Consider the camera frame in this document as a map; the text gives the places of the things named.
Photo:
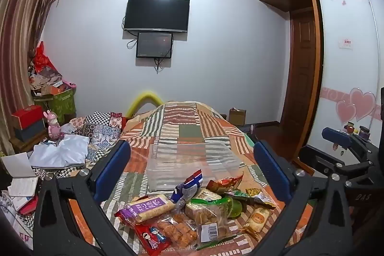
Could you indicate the white sliding door pink hearts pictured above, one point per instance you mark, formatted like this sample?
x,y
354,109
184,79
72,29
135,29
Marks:
x,y
345,79

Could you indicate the red plastic bag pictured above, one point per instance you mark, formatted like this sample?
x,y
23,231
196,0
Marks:
x,y
43,58

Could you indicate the pink bunny toy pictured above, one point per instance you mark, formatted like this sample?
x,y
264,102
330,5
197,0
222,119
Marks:
x,y
54,125

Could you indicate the red orange snack packet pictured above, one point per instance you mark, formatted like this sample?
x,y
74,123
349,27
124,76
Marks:
x,y
223,184

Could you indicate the red box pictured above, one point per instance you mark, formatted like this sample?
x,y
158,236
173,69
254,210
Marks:
x,y
27,116

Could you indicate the cream biscuit packet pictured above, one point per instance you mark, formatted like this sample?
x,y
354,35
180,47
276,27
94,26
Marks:
x,y
258,218

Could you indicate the red cartoon snack packet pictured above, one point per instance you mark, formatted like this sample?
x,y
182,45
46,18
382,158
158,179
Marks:
x,y
153,239

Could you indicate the yellow foam arch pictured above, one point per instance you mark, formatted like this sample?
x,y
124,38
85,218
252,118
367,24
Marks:
x,y
144,95

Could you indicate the red booklet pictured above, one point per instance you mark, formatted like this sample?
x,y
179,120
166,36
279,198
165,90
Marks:
x,y
28,205

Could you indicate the small cardboard box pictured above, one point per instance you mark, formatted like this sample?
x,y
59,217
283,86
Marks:
x,y
237,117

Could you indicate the purple cracker packet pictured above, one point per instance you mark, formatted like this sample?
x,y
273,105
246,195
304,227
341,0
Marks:
x,y
144,208

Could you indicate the small dark jar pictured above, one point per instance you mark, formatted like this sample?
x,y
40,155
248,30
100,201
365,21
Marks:
x,y
364,132

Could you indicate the clear bread packet green label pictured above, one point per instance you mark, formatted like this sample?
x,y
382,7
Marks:
x,y
207,214

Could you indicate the open white notebook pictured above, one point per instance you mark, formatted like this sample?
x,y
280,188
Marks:
x,y
19,172

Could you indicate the brown wooden door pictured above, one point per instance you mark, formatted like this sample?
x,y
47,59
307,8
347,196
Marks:
x,y
301,70

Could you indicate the small black wall monitor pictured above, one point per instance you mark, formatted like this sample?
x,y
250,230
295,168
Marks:
x,y
154,44

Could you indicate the brown striped curtain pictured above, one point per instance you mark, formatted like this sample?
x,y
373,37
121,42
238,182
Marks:
x,y
21,34

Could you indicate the grey box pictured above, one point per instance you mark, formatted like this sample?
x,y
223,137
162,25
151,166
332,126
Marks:
x,y
30,133

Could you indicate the black wall television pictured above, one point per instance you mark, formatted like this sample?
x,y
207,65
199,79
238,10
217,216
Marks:
x,y
156,14

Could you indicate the checkered patchwork quilt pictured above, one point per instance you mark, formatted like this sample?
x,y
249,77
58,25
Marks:
x,y
102,130

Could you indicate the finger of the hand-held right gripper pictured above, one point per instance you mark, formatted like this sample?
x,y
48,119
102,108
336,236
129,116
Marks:
x,y
337,136
318,160

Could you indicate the green pea packet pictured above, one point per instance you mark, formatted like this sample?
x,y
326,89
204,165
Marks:
x,y
234,208

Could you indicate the yellow green snack packet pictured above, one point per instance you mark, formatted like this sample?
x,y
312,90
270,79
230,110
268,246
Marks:
x,y
255,194

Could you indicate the striped patchwork blanket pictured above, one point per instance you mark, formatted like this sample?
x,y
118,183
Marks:
x,y
186,124

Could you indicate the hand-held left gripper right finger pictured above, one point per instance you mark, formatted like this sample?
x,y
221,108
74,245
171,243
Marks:
x,y
271,167

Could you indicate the clear packet orange snacks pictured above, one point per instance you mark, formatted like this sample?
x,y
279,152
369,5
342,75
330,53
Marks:
x,y
177,230

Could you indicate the clear plastic container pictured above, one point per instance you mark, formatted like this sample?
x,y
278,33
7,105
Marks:
x,y
180,166

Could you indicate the blue white snack bag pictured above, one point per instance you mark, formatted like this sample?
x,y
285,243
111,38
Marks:
x,y
189,184

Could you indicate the white cloth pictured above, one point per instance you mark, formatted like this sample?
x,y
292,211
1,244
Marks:
x,y
60,152

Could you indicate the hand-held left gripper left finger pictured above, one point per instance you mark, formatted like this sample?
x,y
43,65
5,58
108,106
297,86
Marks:
x,y
115,166

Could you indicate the green box with clutter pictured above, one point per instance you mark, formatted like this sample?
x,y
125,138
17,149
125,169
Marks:
x,y
48,80

